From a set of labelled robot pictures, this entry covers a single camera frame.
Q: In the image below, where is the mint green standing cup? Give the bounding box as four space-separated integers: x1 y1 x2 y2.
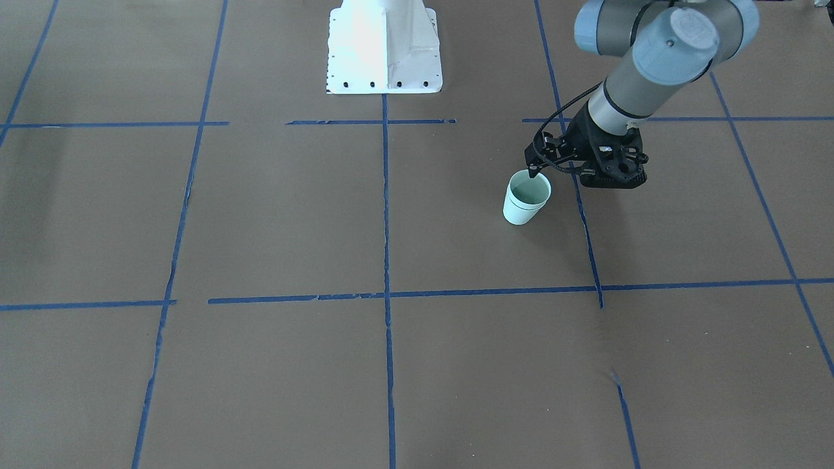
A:
502 193 547 225

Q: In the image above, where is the mint green paper cup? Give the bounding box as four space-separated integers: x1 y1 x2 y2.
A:
506 169 552 210

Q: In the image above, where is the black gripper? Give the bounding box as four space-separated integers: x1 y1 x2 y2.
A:
525 111 648 190

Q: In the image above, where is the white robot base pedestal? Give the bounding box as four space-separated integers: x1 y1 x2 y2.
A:
325 1 444 94

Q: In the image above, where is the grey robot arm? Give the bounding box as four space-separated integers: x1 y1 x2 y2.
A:
525 1 760 189

